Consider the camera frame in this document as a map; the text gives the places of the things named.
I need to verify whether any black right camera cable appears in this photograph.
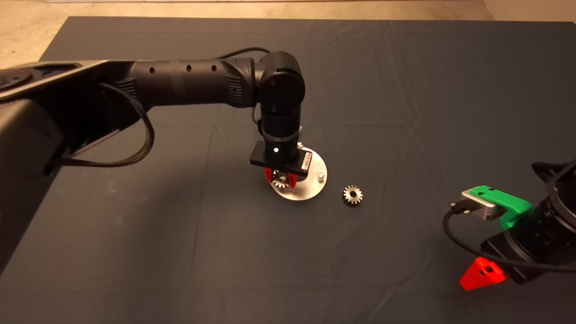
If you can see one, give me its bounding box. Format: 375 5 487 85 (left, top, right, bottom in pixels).
442 201 576 273

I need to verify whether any green right camera mount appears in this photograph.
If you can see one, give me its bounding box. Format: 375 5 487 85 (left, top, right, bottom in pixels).
475 185 532 229

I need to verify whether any silver right camera box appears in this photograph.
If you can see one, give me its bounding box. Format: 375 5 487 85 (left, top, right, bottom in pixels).
460 189 497 221

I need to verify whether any braided black arm cable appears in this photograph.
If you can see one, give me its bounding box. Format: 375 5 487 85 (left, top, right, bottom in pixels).
45 82 156 168

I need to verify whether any thin black left camera cable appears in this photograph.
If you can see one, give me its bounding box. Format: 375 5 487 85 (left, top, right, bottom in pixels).
218 47 270 135

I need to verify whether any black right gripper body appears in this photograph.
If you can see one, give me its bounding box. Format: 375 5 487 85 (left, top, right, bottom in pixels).
481 193 576 285

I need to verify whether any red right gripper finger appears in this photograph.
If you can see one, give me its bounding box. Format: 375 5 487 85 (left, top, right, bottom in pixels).
459 257 507 291

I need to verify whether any dark table cloth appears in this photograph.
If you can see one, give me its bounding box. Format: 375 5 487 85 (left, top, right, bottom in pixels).
0 16 576 324

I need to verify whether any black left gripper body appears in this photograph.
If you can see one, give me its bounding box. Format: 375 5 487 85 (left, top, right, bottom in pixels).
250 141 313 176

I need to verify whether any round metal carrier plate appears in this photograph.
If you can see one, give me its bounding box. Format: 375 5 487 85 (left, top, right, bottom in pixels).
269 146 328 202

